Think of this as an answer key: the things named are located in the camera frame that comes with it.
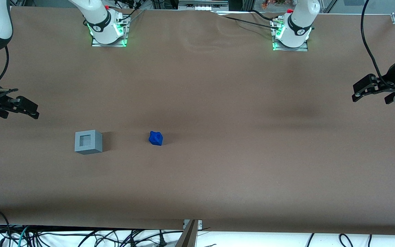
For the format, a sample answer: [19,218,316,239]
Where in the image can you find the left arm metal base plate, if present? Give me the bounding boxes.
[272,17,309,52]

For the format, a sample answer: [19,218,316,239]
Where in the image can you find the blue plastic part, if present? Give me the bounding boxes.
[148,131,164,146]

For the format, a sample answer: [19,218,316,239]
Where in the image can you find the black base supply cable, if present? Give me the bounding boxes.
[251,10,280,23]
[213,12,278,30]

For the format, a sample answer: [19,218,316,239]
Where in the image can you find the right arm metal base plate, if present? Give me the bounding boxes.
[91,10,129,48]

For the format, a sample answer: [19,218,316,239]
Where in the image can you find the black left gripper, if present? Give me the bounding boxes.
[352,58,395,104]

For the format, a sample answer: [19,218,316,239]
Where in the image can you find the grey beam with metal bracket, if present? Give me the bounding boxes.
[175,220,203,247]

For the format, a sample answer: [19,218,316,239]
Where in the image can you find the black right base cable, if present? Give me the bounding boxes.
[117,0,146,28]

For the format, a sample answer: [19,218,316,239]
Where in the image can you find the teal floor cable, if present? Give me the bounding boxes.
[15,226,31,247]

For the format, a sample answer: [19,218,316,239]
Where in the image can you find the gray cube base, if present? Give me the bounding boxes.
[74,129,103,155]

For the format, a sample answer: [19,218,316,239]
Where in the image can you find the white power strip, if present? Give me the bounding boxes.
[183,4,215,11]

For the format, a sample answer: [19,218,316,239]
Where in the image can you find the brown table cover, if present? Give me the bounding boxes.
[0,6,395,236]

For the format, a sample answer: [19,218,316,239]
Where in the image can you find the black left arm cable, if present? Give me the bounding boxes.
[361,0,390,86]

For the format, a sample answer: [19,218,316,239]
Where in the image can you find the looped black floor cable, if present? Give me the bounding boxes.
[339,234,355,247]

